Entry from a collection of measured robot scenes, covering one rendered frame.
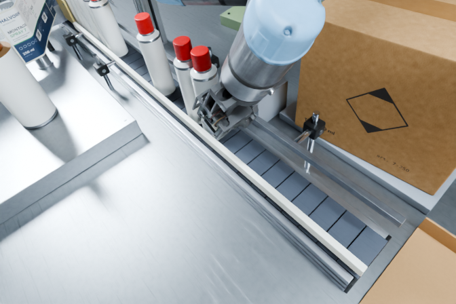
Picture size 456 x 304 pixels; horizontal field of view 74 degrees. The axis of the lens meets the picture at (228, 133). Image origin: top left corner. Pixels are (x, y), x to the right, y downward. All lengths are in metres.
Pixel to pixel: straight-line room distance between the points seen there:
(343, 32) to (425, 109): 0.17
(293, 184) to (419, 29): 0.32
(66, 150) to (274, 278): 0.52
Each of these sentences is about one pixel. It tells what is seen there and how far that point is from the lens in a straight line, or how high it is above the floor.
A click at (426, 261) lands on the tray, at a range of 0.64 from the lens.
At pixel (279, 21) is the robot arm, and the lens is 0.30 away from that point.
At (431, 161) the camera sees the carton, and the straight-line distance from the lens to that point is 0.62.
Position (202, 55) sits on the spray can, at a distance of 0.54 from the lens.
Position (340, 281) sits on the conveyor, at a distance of 0.56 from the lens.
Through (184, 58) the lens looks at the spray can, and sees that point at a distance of 0.59.
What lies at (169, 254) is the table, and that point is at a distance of 0.61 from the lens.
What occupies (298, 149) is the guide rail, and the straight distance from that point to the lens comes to 0.53.
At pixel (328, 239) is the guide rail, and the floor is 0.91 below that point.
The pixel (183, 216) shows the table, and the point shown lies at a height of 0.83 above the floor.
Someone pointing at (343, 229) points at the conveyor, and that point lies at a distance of 0.56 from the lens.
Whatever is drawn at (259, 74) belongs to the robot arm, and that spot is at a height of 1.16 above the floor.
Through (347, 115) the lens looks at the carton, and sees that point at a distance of 0.62.
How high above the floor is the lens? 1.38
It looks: 49 degrees down
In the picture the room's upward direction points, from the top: 9 degrees counter-clockwise
